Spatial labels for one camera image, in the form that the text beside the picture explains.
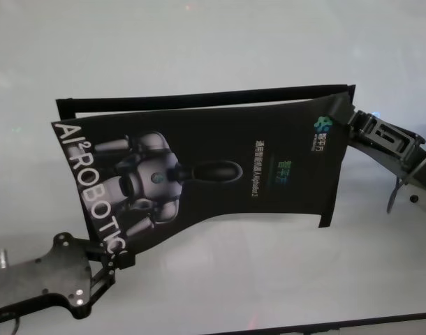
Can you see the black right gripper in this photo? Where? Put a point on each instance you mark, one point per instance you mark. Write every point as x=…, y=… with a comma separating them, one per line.
x=420, y=171

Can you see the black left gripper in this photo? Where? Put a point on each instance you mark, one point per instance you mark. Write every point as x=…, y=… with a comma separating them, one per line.
x=52, y=275

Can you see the black robot print poster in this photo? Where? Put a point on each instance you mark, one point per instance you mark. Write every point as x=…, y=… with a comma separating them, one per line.
x=234, y=157

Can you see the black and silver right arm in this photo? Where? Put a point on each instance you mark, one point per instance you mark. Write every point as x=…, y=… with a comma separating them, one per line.
x=424, y=200

